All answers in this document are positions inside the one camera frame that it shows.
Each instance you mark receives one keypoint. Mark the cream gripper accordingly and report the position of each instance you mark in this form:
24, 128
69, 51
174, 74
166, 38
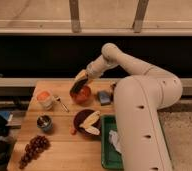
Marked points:
82, 77

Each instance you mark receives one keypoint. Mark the red bowl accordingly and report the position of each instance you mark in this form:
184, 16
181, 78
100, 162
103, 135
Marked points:
82, 96

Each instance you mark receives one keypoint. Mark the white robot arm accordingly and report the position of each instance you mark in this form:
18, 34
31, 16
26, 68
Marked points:
137, 98

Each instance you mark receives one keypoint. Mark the blue sponge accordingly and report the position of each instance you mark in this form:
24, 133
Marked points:
104, 98

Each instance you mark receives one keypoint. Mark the metal spoon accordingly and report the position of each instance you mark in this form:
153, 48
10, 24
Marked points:
58, 99

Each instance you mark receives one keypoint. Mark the dark maroon plate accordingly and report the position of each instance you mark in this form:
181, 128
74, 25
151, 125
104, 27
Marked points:
79, 118

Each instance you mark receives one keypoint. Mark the corn cob upper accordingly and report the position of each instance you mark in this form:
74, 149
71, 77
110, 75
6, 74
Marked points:
90, 120

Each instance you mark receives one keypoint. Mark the corn cob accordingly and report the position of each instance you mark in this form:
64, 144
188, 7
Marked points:
90, 120
92, 130

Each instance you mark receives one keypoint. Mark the white cup with orange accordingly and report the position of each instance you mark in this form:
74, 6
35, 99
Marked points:
45, 99

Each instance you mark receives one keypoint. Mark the corn cob lower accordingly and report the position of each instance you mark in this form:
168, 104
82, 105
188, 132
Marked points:
92, 130

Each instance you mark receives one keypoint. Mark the small orange carrot piece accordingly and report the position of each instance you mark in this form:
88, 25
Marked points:
73, 131

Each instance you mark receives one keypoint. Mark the white crumpled cloth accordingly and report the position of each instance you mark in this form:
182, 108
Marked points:
114, 140

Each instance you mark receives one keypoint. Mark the bunch of purple grapes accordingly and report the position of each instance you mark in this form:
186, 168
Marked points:
33, 149

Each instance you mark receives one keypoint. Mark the green tray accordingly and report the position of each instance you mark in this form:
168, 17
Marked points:
110, 158

